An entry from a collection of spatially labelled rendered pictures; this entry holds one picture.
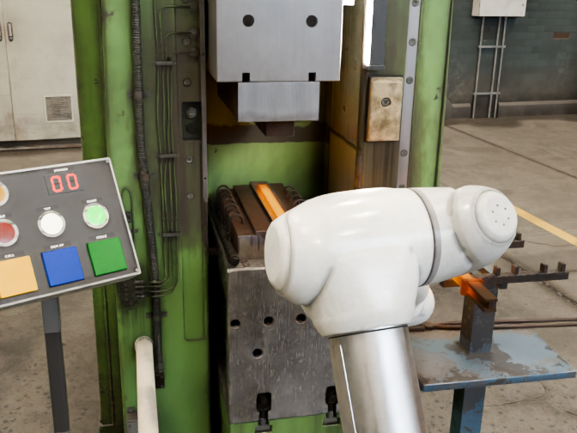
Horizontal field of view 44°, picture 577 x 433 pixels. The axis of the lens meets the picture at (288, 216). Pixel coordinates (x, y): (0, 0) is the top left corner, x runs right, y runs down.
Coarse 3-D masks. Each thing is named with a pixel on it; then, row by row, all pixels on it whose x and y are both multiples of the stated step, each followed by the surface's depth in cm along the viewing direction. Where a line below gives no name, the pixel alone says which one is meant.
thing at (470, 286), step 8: (456, 280) 161; (464, 280) 156; (472, 280) 156; (480, 280) 156; (464, 288) 156; (472, 288) 153; (480, 288) 153; (472, 296) 154; (480, 296) 149; (488, 296) 149; (480, 304) 150; (488, 304) 148; (488, 312) 148
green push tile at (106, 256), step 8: (104, 240) 159; (112, 240) 160; (88, 248) 156; (96, 248) 157; (104, 248) 158; (112, 248) 159; (120, 248) 160; (96, 256) 157; (104, 256) 158; (112, 256) 159; (120, 256) 160; (96, 264) 156; (104, 264) 157; (112, 264) 158; (120, 264) 159; (96, 272) 156; (104, 272) 157
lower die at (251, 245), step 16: (224, 192) 216; (240, 192) 213; (256, 192) 210; (272, 192) 210; (240, 208) 202; (256, 208) 199; (288, 208) 199; (240, 224) 189; (256, 224) 186; (240, 240) 181; (256, 240) 182; (240, 256) 182; (256, 256) 183
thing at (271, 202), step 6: (258, 186) 212; (264, 186) 212; (264, 192) 206; (270, 192) 206; (264, 198) 203; (270, 198) 201; (270, 204) 196; (276, 204) 196; (270, 210) 195; (276, 210) 191; (282, 210) 191; (276, 216) 187
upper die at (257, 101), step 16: (224, 96) 194; (240, 96) 169; (256, 96) 170; (272, 96) 171; (288, 96) 172; (304, 96) 173; (240, 112) 171; (256, 112) 171; (272, 112) 172; (288, 112) 173; (304, 112) 174
